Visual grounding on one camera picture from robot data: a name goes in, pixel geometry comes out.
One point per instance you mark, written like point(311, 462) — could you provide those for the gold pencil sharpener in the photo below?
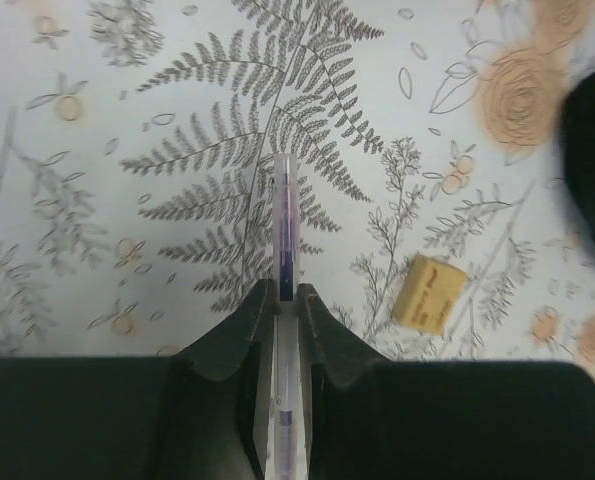
point(428, 295)

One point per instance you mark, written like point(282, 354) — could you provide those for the floral patterned table mat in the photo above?
point(136, 145)

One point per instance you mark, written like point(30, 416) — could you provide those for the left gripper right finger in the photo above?
point(375, 418)

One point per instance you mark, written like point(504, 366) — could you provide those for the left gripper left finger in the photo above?
point(201, 413)

